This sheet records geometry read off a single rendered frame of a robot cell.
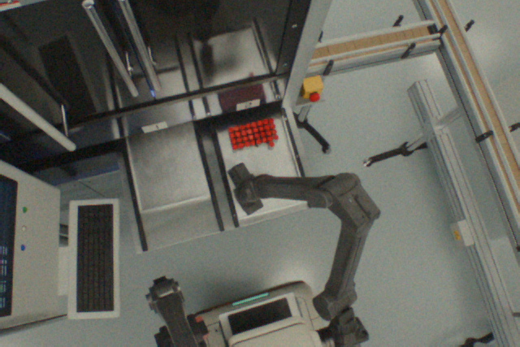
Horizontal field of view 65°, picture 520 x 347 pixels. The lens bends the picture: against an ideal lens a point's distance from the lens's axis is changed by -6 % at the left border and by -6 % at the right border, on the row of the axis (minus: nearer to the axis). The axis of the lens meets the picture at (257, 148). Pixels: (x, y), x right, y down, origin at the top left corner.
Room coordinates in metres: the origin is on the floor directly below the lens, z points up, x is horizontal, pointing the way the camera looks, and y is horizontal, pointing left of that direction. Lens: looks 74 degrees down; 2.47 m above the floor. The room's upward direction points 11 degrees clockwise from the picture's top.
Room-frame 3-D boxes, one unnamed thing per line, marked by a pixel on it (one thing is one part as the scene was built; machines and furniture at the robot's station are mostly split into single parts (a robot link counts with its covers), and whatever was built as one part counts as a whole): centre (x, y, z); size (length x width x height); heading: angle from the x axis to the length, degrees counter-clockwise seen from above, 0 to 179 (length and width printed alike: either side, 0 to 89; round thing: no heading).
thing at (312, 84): (0.71, -0.15, 1.00); 0.08 x 0.07 x 0.07; 26
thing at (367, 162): (0.85, -0.86, 0.07); 0.50 x 0.08 x 0.14; 116
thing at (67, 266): (-0.07, 0.57, 0.79); 0.45 x 0.28 x 0.03; 15
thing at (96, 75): (0.35, 0.55, 1.51); 0.47 x 0.01 x 0.59; 116
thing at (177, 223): (0.36, 0.15, 0.87); 0.70 x 0.48 x 0.02; 116
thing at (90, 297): (-0.06, 0.52, 0.82); 0.40 x 0.14 x 0.02; 15
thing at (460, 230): (0.35, -1.04, 0.50); 0.12 x 0.05 x 0.09; 26
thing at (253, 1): (0.55, 0.14, 1.51); 0.43 x 0.01 x 0.59; 116
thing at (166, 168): (0.34, 0.33, 0.90); 0.34 x 0.26 x 0.04; 26
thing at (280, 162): (0.39, -0.03, 0.90); 0.34 x 0.26 x 0.04; 25
